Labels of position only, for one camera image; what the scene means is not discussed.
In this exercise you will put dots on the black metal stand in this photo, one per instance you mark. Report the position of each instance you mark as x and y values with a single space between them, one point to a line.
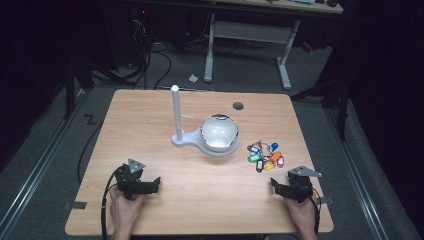
70 90
336 93

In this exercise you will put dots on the metal floor rail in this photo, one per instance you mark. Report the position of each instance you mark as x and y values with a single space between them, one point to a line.
40 166
356 173

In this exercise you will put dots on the white-legged wooden desk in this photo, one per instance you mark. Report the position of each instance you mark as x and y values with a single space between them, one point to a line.
250 32

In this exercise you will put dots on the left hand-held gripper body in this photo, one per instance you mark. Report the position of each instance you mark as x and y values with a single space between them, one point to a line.
128 185

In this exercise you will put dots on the grey tape strip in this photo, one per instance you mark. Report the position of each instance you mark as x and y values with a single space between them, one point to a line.
79 205
326 200

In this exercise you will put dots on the shiny metal bowl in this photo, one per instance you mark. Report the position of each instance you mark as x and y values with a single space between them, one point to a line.
219 132

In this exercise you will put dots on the black zigzag floor tape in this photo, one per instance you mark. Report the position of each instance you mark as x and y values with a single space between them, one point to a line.
90 119

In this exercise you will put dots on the bunch of colourful key tags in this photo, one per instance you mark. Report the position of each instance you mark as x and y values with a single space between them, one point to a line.
265 158

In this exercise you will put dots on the crumpled white paper scrap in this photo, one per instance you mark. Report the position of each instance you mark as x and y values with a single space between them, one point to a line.
193 78

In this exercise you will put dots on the white stand with pole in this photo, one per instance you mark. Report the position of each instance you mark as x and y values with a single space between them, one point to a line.
177 113

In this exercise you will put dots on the person's right hand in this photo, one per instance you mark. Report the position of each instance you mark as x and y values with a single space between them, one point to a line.
304 215

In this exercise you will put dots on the person's left hand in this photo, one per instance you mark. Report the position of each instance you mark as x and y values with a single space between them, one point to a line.
124 211

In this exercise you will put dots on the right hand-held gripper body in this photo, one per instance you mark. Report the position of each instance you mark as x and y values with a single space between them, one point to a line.
300 186

